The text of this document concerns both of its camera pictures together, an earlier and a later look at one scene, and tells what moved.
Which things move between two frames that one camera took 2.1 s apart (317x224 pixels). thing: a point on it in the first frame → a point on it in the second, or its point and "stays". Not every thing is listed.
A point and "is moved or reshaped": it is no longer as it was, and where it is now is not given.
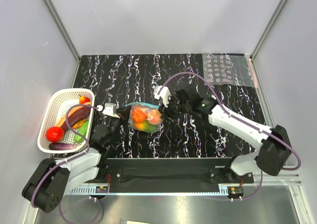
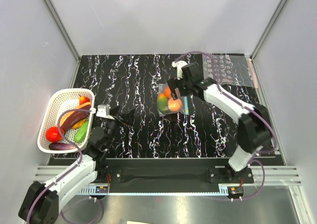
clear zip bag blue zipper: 144,117 is moved or reshaped
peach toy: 154,117 is moved or reshaped
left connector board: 101,189 stays
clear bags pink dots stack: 235,69 stays
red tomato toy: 55,134 stays
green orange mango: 146,127 is moved or reshaped
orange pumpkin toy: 138,115 is moved or reshaped
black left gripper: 124,113 stays
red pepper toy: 83,99 stays
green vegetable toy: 82,130 stays
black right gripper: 166,112 → 174,84
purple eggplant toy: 58,146 stays
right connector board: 235,192 stays
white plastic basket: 67,124 stays
